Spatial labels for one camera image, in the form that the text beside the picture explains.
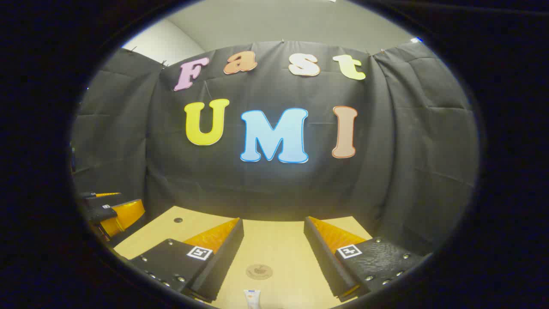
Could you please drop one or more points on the white toothpaste tube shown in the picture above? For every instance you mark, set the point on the white toothpaste tube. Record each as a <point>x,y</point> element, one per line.
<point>251,299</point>

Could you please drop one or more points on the round cork coaster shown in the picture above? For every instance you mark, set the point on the round cork coaster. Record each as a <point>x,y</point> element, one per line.
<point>259,271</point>

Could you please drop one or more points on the black backdrop cloth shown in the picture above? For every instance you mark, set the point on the black backdrop cloth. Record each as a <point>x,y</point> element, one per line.
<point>386,171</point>

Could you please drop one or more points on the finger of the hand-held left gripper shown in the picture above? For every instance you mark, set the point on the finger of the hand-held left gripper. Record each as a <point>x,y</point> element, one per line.
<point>105,195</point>
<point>124,216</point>

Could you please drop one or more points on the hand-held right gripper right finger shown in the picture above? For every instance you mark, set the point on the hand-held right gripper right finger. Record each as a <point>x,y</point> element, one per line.
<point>324,253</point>

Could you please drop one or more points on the light wooden desktop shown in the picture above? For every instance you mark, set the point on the light wooden desktop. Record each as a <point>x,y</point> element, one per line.
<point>274,244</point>

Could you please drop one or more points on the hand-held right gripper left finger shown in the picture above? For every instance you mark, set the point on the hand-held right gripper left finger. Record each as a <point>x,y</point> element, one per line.
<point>225,253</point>

